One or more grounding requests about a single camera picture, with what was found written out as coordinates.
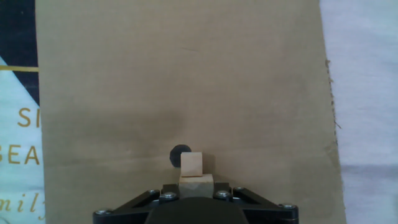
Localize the black round mark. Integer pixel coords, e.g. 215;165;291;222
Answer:
169;144;193;169

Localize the brown cardboard sheet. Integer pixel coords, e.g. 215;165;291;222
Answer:
34;0;348;224

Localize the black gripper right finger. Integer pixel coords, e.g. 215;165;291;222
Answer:
213;183;300;224

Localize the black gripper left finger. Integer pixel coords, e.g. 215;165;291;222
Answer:
92;183;180;224

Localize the medium wooden block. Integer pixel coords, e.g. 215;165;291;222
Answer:
178;173;215;199

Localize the small wooden cube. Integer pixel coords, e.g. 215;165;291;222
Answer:
180;151;203;177

